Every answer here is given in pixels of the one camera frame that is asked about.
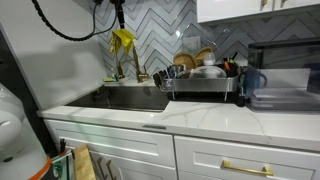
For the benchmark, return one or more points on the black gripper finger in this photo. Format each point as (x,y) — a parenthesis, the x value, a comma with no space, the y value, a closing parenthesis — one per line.
(120,13)

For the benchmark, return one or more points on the gold drawer handle right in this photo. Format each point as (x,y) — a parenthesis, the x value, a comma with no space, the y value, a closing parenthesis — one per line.
(264,171)

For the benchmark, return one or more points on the wooden plates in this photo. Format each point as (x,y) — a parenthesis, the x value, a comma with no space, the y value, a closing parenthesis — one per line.
(191,61)

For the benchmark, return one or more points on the dark appliance box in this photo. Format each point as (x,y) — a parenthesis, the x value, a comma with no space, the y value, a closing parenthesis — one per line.
(289,54)

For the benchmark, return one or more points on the wooden cutting board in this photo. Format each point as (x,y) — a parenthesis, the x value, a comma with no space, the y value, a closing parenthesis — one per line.
(83,168)

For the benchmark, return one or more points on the yellow sponge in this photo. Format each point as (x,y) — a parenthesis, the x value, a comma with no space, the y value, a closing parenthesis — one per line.
(108,80)

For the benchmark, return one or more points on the blue pitcher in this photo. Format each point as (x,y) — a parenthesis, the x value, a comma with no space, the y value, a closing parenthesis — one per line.
(252,79)

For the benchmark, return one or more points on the stainless steel sink basin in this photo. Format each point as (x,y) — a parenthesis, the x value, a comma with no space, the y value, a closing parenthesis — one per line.
(132,98)

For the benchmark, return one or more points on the clear storage container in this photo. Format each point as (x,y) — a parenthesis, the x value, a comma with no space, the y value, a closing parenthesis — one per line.
(284,99)

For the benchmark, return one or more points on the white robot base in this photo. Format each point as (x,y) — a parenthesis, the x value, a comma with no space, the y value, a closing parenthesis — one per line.
(22,156)

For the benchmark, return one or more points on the gold spring kitchen faucet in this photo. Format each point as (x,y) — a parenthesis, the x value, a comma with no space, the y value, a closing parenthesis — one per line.
(140,76)

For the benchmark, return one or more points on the wall outlet plate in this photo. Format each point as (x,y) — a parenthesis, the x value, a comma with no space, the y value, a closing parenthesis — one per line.
(192,44)

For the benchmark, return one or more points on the white baby bottle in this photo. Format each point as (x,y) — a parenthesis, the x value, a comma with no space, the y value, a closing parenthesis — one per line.
(209,59)

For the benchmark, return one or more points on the dish drying rack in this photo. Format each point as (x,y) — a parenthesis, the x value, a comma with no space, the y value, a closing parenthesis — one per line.
(210,82)

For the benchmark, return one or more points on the white lower drawer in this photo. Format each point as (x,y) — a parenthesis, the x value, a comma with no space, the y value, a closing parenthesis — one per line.
(201,159)

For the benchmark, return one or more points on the white cabinet doors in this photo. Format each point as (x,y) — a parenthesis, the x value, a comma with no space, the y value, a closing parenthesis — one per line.
(134,155)

